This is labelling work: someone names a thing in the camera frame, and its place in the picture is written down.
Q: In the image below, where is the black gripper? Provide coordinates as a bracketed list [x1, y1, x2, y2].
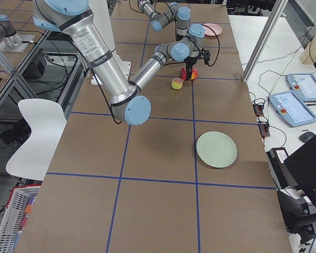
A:
[184, 48, 211, 69]

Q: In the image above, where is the yellow pink peach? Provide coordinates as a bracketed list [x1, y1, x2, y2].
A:
[171, 77, 184, 90]

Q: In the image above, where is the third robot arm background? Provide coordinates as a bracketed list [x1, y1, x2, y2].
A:
[0, 14, 35, 53]

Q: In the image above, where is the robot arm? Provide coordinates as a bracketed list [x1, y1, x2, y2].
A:
[33, 1, 205, 125]
[137, 1, 191, 41]

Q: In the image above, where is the red yellow pomegranate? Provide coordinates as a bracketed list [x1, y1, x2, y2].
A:
[190, 69, 198, 80]

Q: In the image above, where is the pink plate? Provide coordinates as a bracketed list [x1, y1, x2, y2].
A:
[202, 23, 223, 37]

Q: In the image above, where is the red chili pepper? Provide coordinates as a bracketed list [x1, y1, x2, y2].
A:
[180, 68, 187, 81]

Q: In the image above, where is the orange electronics board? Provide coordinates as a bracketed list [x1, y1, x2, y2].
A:
[252, 103, 270, 139]

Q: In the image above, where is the light green plate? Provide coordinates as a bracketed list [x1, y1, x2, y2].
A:
[196, 131, 238, 168]

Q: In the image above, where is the near teach pendant tablet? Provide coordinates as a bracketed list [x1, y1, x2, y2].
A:
[269, 91, 316, 127]

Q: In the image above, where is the teach pendant tablet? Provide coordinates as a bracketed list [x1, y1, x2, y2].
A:
[269, 91, 316, 127]
[287, 73, 316, 102]

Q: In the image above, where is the far teach pendant tablet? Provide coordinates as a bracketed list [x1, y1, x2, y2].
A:
[287, 73, 316, 102]

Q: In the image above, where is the black computer mouse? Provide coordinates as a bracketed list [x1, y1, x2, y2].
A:
[299, 131, 315, 143]

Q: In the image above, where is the black laptop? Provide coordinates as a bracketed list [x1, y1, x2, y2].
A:
[284, 135, 316, 207]

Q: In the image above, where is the white chair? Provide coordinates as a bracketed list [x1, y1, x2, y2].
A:
[6, 99, 67, 181]

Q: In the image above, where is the white plastic basket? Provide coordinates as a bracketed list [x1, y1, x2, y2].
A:
[0, 184, 41, 252]

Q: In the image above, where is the aluminium frame post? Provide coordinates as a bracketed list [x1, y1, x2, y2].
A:
[241, 0, 288, 83]

